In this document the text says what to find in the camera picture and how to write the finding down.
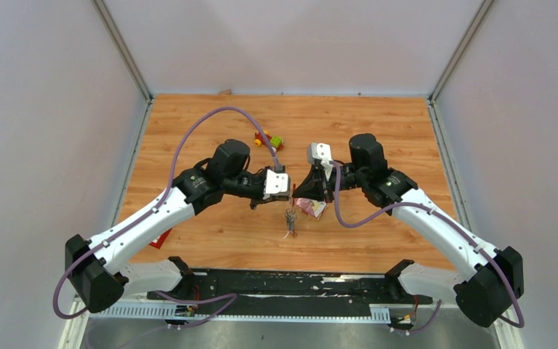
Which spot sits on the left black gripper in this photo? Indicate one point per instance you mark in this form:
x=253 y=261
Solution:
x=261 y=201

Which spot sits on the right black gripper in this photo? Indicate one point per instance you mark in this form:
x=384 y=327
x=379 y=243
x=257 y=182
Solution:
x=315 y=185

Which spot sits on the metal key holder red handle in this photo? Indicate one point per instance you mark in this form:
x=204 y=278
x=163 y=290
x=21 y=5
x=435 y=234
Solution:
x=291 y=215

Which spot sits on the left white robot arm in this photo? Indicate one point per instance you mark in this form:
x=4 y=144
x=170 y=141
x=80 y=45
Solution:
x=98 y=268

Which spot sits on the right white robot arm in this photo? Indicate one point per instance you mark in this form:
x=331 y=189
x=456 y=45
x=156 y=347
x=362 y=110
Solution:
x=488 y=281

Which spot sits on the pink card packet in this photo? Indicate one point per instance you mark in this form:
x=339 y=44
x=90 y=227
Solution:
x=311 y=207

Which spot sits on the colourful toy brick car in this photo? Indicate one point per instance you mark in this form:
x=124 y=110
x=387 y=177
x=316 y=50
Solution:
x=264 y=138

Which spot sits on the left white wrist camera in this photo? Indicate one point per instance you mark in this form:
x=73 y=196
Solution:
x=277 y=184

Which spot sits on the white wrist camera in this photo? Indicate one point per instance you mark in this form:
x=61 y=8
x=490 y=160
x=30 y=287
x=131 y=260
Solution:
x=277 y=184
x=319 y=154

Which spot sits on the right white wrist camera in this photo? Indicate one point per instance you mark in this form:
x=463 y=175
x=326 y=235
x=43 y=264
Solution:
x=319 y=154

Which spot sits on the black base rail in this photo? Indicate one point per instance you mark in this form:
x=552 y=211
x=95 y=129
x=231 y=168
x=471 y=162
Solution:
x=295 y=293

